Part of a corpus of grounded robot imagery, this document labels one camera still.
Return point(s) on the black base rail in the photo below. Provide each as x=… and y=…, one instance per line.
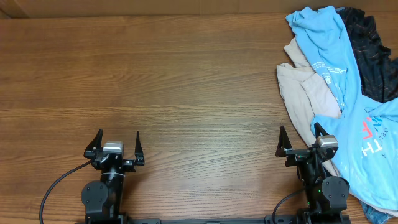
x=205, y=221

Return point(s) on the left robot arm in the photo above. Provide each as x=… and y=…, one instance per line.
x=102, y=199

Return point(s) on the light blue printed t-shirt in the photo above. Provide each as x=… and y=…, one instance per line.
x=366, y=131

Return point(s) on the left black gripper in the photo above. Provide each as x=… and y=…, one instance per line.
x=89, y=153

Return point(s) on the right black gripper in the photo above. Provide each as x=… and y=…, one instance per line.
x=284, y=150

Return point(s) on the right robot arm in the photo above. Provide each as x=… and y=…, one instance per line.
x=326, y=194

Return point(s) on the dark patterned garment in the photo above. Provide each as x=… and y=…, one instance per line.
x=377, y=71

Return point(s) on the beige garment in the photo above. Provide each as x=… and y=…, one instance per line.
x=304, y=92

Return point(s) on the blue denim garment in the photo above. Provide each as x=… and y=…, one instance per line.
x=375, y=216

